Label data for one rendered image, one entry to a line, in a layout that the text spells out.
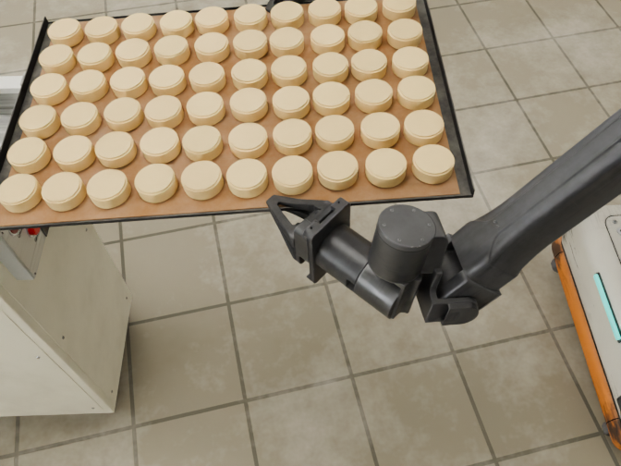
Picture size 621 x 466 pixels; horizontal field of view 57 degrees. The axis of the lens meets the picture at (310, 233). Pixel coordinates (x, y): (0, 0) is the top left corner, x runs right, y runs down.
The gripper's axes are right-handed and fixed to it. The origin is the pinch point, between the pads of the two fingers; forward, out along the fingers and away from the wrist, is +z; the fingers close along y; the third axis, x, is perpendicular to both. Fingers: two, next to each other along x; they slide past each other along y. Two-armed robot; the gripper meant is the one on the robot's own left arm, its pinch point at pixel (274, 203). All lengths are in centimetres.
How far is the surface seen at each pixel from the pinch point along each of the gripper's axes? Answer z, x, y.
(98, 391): 37, -30, 75
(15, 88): 54, -7, 8
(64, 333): 39, -27, 50
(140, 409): 37, -26, 98
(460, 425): -30, 28, 101
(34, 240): 40, -21, 24
